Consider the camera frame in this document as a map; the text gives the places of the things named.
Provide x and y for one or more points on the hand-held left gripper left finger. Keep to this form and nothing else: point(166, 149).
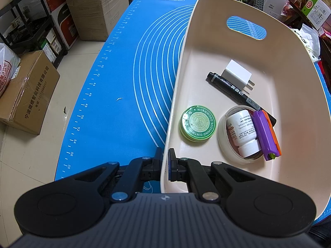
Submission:
point(157, 161)

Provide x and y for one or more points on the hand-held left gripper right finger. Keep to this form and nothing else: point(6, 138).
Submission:
point(171, 165)

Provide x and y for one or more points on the green ointment tin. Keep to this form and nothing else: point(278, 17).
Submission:
point(198, 123)

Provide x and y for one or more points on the white medicine bottle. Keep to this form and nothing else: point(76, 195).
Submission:
point(243, 131)

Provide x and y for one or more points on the black marker pen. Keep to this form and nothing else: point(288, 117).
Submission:
point(232, 87)

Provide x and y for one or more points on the purple orange toy knife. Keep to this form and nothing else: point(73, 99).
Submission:
point(266, 134)

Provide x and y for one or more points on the white charger plug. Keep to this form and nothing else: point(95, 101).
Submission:
point(236, 73)

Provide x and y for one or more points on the cream plastic basket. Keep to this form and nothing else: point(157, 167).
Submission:
point(284, 95)

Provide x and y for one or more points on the clear tape roll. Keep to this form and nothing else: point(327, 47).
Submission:
point(223, 137)

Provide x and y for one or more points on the blue silicone mat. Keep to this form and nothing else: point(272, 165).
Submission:
point(124, 77)

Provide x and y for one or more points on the brown cardboard box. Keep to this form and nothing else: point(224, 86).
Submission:
point(31, 90)

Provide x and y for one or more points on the large wrapped cardboard box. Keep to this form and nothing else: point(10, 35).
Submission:
point(98, 13)

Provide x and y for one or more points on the red white appliance box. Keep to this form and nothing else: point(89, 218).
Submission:
point(64, 28)

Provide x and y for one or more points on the person's dark pants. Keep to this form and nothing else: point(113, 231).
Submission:
point(320, 235)

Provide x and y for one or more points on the white red printed plastic bag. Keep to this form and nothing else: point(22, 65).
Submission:
point(6, 64)

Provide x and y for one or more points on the white printed shopping bag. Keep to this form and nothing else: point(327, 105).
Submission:
point(307, 40)

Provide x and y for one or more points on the white cardboard box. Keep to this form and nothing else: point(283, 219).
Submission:
point(274, 7)

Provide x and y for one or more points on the black metal shelf rack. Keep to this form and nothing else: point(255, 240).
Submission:
point(28, 18)

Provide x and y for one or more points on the green white carton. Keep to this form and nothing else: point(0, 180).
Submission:
point(316, 11)

